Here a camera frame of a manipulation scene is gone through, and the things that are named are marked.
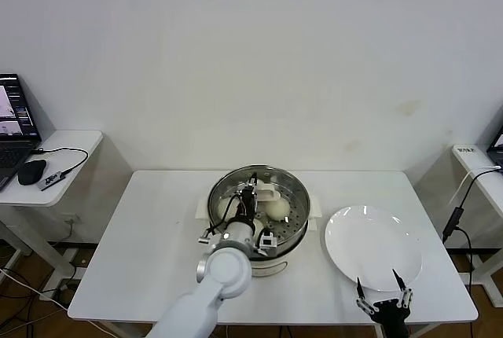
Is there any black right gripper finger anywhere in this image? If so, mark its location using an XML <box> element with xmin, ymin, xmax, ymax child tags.
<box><xmin>355</xmin><ymin>276</ymin><xmax>377</xmax><ymax>316</ymax></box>
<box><xmin>391</xmin><ymin>268</ymin><xmax>415</xmax><ymax>310</ymax></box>

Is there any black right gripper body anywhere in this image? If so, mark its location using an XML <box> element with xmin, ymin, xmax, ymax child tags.
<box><xmin>371</xmin><ymin>299</ymin><xmax>413</xmax><ymax>338</ymax></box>

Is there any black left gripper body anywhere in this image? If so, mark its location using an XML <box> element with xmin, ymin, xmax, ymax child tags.
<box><xmin>234</xmin><ymin>186</ymin><xmax>259</xmax><ymax>222</ymax></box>

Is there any stainless steel steamer basket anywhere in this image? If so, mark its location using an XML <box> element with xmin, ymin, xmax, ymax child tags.
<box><xmin>207</xmin><ymin>163</ymin><xmax>311</xmax><ymax>259</ymax></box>

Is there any white round plate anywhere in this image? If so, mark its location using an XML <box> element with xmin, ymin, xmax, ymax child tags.
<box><xmin>324</xmin><ymin>204</ymin><xmax>424</xmax><ymax>292</ymax></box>

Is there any white labelled side desk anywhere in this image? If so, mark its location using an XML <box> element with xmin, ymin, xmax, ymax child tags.
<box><xmin>450</xmin><ymin>144</ymin><xmax>503</xmax><ymax>310</ymax></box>

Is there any dark laptop with blue screen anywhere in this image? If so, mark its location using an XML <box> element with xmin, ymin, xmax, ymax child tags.
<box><xmin>486</xmin><ymin>123</ymin><xmax>503</xmax><ymax>166</ymax></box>

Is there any grey usb dongle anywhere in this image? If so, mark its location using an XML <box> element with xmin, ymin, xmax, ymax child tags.
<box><xmin>37</xmin><ymin>171</ymin><xmax>66</xmax><ymax>192</ymax></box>

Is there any white power strip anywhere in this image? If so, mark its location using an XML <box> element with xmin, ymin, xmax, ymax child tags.
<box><xmin>39</xmin><ymin>279</ymin><xmax>79</xmax><ymax>304</ymax></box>

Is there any black computer mouse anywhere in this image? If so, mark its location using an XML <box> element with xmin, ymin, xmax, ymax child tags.
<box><xmin>17</xmin><ymin>159</ymin><xmax>47</xmax><ymax>186</ymax></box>

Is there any black open laptop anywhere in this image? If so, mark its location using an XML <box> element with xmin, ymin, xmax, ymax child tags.
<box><xmin>0</xmin><ymin>72</ymin><xmax>42</xmax><ymax>192</ymax></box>

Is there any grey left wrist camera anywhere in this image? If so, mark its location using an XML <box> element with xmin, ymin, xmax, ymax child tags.
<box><xmin>257</xmin><ymin>230</ymin><xmax>278</xmax><ymax>252</ymax></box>

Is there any white cable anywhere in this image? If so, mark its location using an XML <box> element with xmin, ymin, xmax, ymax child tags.
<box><xmin>449</xmin><ymin>164</ymin><xmax>502</xmax><ymax>208</ymax></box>

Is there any thin black usb cable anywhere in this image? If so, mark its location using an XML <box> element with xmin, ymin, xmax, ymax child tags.
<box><xmin>31</xmin><ymin>146</ymin><xmax>90</xmax><ymax>178</ymax></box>

